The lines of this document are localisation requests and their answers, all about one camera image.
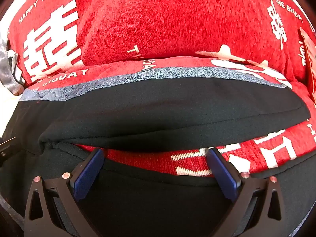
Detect red flat packet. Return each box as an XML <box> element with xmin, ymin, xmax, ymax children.
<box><xmin>299</xmin><ymin>28</ymin><xmax>316</xmax><ymax>97</ymax></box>

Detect grey patterned cloth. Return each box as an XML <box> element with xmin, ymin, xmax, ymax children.
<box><xmin>0</xmin><ymin>30</ymin><xmax>25</xmax><ymax>97</ymax></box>

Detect black pants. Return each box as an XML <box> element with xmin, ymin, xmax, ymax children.
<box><xmin>0</xmin><ymin>76</ymin><xmax>316</xmax><ymax>237</ymax></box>

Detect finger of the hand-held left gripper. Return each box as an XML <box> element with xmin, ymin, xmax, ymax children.
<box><xmin>0</xmin><ymin>137</ymin><xmax>18</xmax><ymax>159</ymax></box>

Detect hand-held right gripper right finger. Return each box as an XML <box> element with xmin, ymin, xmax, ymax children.
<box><xmin>206</xmin><ymin>148</ymin><xmax>288</xmax><ymax>237</ymax></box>

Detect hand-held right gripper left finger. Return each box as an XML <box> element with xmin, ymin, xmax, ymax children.
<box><xmin>24</xmin><ymin>148</ymin><xmax>105</xmax><ymax>237</ymax></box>

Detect red printed blanket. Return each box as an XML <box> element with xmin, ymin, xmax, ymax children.
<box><xmin>7</xmin><ymin>0</ymin><xmax>316</xmax><ymax>178</ymax></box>

